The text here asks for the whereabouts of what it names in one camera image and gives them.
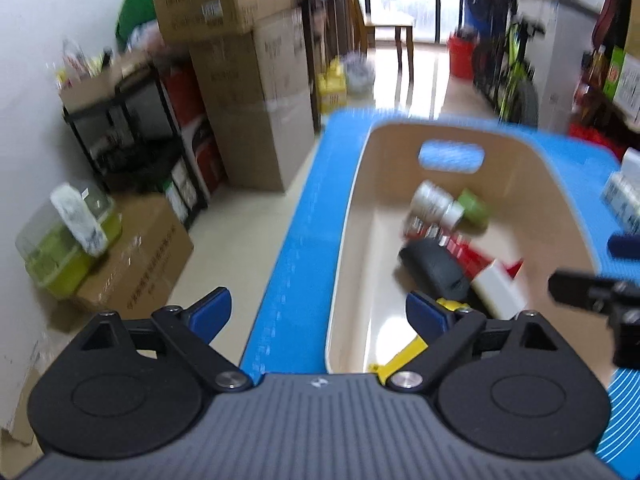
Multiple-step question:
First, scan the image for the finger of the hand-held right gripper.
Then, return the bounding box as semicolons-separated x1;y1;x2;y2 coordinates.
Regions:
607;233;640;260
548;270;622;312

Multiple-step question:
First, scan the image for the white paint roller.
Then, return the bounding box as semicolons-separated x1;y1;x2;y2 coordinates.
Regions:
50;183;109;257

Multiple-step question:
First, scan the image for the green container with clear lid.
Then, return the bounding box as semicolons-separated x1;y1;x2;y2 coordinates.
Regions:
15;185;124;302

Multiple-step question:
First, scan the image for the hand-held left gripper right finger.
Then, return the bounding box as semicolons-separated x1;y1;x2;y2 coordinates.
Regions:
382;291;559;394

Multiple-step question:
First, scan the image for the beige plastic storage bin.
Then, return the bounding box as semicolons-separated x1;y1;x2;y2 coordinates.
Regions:
325;122;614;376

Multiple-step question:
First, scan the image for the small white blue box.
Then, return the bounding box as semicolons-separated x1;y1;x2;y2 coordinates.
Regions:
600;172;640;234

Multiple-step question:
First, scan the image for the cardboard box with red print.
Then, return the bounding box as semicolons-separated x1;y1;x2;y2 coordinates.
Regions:
75;192;195;319

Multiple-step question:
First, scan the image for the wooden chair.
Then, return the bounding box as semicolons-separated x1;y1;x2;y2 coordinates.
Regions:
357;10;417;82

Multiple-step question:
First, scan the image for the white appliance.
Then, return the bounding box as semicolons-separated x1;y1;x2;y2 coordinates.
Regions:
520;0;596;134

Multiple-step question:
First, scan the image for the green black bicycle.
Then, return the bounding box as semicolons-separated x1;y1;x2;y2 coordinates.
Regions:
472;15;541;129

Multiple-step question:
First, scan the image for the tall taped cardboard box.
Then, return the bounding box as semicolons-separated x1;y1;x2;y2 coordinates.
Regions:
190;7;317;194

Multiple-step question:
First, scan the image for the red white appliance box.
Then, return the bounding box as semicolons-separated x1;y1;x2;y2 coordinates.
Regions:
160;65;227;196

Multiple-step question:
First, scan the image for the white bottle green cap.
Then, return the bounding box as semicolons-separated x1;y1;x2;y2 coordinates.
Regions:
410;180;466;229

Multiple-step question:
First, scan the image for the yellow plastic tool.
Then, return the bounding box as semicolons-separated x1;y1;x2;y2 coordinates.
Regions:
372;297;471;386

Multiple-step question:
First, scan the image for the blue measuring mat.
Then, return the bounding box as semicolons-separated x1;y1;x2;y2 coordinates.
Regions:
240;107;640;466

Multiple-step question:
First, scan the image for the green cloth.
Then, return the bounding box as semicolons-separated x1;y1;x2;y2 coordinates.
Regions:
116;0;159;52

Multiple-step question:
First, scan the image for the green carton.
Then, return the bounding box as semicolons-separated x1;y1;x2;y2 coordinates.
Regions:
602;47;627;99

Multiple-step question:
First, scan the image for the blue barrel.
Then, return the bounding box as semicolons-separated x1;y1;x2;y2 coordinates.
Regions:
462;0;482;36

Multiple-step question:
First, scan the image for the red toy robot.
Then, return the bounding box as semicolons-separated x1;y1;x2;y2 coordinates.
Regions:
402;215;524;281

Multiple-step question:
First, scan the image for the flat cardboard piece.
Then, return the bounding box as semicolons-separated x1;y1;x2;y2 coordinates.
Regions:
0;370;44;447

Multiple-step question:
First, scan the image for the white rectangular box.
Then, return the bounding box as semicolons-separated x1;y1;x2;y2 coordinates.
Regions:
470;259;529;320

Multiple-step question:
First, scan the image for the black oval case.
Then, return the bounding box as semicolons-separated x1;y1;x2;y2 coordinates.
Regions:
397;239;472;302

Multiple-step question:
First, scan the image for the red bucket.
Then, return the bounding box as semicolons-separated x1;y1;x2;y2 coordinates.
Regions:
446;32;477;80

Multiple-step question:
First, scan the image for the white red snack bag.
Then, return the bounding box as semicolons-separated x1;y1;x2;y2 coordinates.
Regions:
62;40;87;82

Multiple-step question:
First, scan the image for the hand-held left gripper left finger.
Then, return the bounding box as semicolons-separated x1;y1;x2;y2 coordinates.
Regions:
80;287;253;394

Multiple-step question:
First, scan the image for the black shelf cart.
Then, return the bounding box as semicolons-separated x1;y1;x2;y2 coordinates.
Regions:
62;62;209;231

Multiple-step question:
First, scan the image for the grey plastic bag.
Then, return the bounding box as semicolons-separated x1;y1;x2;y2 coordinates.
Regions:
342;52;376;96

